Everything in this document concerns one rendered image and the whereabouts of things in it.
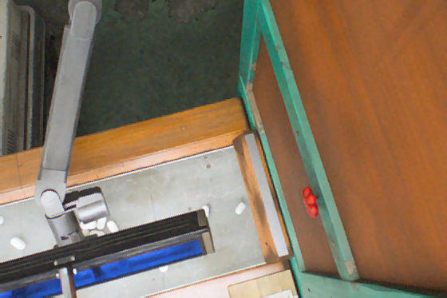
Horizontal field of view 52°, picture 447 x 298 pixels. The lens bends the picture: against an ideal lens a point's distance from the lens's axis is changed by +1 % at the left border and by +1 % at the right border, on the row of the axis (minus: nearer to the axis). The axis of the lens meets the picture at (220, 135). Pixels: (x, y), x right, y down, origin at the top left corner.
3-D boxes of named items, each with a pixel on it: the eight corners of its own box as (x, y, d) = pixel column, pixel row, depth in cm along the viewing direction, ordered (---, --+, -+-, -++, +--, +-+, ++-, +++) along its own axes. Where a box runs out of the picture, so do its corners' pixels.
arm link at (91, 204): (38, 176, 100) (37, 194, 93) (91, 160, 103) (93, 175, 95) (58, 222, 105) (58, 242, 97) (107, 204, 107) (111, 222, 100)
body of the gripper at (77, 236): (97, 256, 102) (87, 231, 99) (52, 269, 101) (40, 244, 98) (100, 239, 108) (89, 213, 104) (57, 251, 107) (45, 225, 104)
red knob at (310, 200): (298, 191, 67) (302, 186, 62) (312, 187, 67) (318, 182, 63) (306, 220, 66) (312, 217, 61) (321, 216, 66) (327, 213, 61)
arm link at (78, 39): (69, -6, 91) (71, -3, 81) (99, 1, 93) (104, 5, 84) (33, 190, 102) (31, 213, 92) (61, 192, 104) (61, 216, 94)
